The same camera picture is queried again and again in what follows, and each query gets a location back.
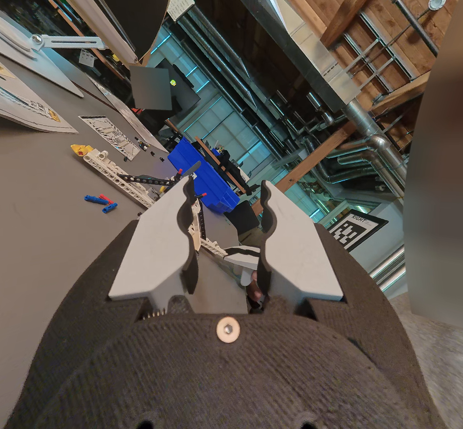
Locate background wooden desk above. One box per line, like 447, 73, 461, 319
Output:
194, 135, 254, 198

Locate cluster of small lego pieces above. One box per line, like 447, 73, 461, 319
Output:
135, 135, 164, 165

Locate black monitor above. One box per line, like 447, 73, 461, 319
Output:
129, 57, 202, 113

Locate white lego frame yellow end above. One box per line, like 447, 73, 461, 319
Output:
70, 143, 229, 258

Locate white paper sheet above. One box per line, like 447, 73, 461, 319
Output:
88, 75, 169, 154

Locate open instruction booklet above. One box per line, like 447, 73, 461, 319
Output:
0, 63, 79, 134

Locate blue storage bin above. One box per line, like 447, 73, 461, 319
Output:
167, 137, 241, 215

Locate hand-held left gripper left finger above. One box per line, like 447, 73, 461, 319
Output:
108, 176, 200, 309

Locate zebra sticker sheet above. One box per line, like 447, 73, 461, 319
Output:
78, 115, 141, 162

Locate person's right hand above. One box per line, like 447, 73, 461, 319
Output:
248, 272, 264, 301

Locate white tablet stand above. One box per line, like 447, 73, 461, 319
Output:
0, 9, 106, 98

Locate silver ventilation duct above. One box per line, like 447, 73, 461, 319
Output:
213, 0, 406, 198

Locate dark grey chair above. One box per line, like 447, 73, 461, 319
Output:
224, 200, 261, 235

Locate white note card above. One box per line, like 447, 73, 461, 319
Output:
167, 0, 195, 21

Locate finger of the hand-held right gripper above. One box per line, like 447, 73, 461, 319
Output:
224, 244, 261, 267

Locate black bags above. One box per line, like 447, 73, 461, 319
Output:
213, 147, 250, 187

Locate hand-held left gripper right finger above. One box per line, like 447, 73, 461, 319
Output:
258, 179, 344, 315

